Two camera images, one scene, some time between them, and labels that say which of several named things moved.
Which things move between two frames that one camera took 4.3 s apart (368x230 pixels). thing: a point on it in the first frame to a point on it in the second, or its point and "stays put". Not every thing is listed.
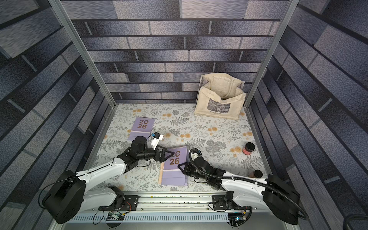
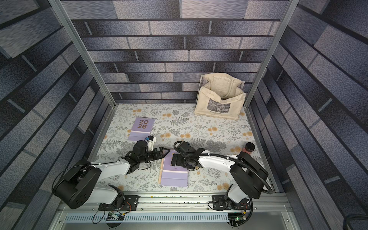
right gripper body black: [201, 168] to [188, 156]
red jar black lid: [248, 148] stays put
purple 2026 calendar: [142, 127] stays put
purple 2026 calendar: [171, 175] stays put
